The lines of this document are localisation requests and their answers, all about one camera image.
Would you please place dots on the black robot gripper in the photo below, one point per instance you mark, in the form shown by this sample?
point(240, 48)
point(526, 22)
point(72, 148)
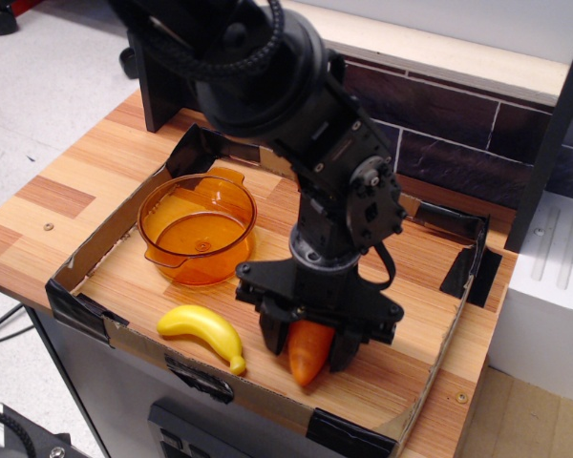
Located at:
point(309, 286)

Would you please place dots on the orange plastic toy carrot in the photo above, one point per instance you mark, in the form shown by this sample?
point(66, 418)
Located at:
point(308, 346)

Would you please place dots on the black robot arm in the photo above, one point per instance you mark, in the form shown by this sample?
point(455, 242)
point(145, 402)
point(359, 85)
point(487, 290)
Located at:
point(373, 210)

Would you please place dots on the orange transparent plastic pot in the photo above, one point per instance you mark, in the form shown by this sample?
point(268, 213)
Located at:
point(197, 229)

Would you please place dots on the cardboard fence with black tape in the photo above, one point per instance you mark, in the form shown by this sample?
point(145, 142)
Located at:
point(411, 398)

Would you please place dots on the yellow plastic toy banana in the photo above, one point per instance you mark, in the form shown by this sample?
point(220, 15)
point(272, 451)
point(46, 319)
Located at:
point(207, 325)

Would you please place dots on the black control box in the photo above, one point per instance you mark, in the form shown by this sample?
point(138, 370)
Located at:
point(177, 437)

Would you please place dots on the white grooved sink block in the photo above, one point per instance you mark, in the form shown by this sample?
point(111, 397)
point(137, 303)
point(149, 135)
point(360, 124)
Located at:
point(533, 340)

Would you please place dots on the dark brick pattern backsplash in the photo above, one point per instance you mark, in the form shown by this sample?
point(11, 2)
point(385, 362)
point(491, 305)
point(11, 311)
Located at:
point(458, 119)

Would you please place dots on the black chair caster wheel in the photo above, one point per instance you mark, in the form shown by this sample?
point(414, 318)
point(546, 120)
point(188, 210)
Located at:
point(128, 63)

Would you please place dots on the black metal bracket with screw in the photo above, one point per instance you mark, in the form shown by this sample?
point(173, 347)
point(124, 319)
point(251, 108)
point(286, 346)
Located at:
point(20, 437)

